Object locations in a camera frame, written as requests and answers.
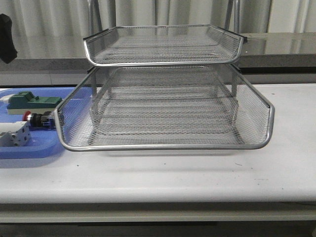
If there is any grey stone counter ledge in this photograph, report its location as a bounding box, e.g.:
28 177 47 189
0 33 316 88

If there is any blue plastic tray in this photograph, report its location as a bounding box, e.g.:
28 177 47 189
0 86 92 158

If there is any silver wire rack frame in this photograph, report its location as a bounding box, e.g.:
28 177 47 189
87 0 245 147

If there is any red emergency stop button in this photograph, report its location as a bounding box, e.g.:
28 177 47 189
22 111 56 130

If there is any green and beige switch module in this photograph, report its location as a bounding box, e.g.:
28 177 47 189
7 91 62 115

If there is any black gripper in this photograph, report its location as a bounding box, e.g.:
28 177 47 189
0 14 17 64

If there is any silver mesh tray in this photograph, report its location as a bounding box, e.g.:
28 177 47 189
82 24 248 68
54 64 275 151
90 99 238 135

